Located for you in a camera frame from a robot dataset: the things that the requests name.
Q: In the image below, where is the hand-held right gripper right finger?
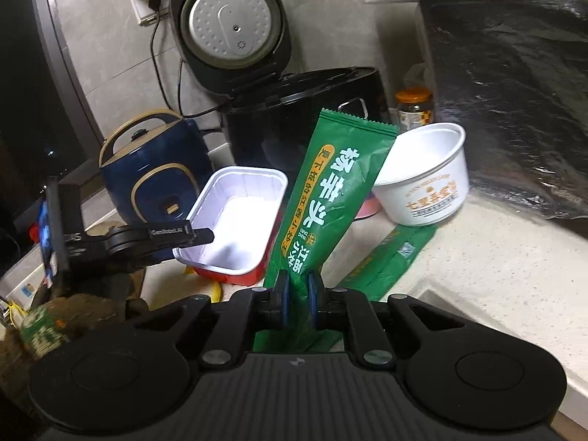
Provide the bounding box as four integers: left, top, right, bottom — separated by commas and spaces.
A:
307, 272, 460, 366

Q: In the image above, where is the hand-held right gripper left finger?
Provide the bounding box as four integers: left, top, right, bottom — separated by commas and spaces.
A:
133, 272, 291, 368

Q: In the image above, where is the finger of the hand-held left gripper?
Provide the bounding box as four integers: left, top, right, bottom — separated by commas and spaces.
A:
149, 226, 216, 262

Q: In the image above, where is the white foil tray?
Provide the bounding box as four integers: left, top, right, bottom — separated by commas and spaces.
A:
172, 166, 289, 288

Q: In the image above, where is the green snack packet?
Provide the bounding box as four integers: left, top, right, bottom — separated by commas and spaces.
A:
335, 225, 437, 301
252, 108, 398, 354

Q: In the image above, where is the yellow plastic scrap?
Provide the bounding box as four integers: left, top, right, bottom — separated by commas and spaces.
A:
184, 266, 223, 304

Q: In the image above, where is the white box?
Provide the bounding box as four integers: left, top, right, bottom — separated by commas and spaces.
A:
0, 266, 47, 308

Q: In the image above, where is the blue rice cooker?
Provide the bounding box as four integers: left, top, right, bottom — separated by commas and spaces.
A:
98, 109, 214, 226

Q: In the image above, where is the black rice cooker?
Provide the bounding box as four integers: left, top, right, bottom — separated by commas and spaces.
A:
169, 0, 389, 184

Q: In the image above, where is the white paper bowl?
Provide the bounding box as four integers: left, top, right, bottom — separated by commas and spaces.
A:
371, 122, 470, 227

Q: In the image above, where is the orange-lidded glass jar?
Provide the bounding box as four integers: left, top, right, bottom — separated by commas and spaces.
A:
395, 87, 435, 134

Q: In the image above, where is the clear plastic bag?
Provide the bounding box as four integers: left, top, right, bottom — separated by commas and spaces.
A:
404, 62, 433, 93

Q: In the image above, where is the black power cable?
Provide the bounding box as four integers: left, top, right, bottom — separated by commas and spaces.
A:
147, 0, 221, 120

